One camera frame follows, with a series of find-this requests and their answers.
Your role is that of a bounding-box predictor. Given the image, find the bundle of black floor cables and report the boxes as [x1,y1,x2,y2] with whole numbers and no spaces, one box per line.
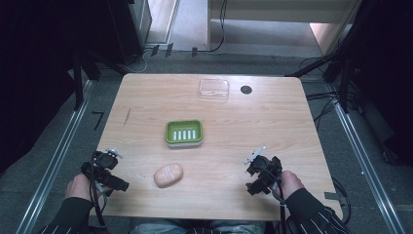
[298,56,361,131]

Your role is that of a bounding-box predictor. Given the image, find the black cabinet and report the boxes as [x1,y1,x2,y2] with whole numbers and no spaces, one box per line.
[81,0,154,66]

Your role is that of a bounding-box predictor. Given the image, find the person's right hand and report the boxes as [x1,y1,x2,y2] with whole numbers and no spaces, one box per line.
[274,170,307,202]

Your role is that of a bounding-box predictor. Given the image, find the hand-held gripper cable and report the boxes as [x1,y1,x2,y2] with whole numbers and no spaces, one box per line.
[272,180,290,234]
[89,152,109,228]

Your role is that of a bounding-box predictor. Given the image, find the black hanging cable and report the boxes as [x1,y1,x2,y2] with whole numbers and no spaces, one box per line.
[191,0,229,59]

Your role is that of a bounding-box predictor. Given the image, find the peach soap bar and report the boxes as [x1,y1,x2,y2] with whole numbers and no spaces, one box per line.
[153,162,184,189]

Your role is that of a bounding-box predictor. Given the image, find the green soap dish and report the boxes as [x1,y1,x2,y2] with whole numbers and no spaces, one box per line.
[164,119,205,149]

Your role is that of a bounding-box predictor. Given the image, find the aluminium floor rail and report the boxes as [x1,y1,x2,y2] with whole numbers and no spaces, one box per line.
[325,83,407,234]
[15,79,95,234]

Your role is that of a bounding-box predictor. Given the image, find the black stand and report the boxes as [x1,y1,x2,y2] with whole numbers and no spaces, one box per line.
[284,0,374,114]
[66,48,131,111]

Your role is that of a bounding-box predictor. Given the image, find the clear plastic lid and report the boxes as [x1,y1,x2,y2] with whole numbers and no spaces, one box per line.
[198,78,231,100]

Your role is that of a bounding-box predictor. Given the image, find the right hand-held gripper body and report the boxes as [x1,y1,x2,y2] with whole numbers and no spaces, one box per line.
[244,154,283,197]

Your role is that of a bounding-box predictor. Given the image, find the person's left hand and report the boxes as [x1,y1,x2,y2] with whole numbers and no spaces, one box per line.
[64,173,113,203]

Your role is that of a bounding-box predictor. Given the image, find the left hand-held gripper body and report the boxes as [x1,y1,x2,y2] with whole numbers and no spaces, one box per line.
[80,150,131,197]

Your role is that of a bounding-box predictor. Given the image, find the left hand-held gripper cable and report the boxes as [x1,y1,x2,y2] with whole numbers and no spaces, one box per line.
[89,152,109,228]

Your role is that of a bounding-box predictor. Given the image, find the right hand-held gripper cable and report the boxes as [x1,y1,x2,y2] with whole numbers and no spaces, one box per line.
[272,180,290,234]

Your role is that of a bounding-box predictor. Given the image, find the grey tape piece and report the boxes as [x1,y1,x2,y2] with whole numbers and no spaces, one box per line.
[323,191,341,202]

